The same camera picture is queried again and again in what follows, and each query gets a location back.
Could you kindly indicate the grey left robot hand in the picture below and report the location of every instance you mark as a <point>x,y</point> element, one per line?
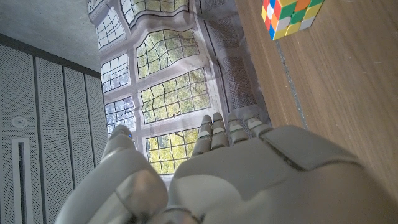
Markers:
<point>248,180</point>

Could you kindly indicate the printed window backdrop cloth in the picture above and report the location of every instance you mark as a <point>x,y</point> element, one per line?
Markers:
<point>168,93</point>

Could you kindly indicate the multicoloured puzzle cube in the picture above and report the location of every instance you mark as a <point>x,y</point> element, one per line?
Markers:
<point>289,15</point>

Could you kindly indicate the long ceiling slot vent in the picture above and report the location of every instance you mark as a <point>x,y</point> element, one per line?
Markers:
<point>21,180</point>

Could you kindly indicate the round white ceiling sensor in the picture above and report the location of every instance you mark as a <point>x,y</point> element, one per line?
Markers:
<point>19,122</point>

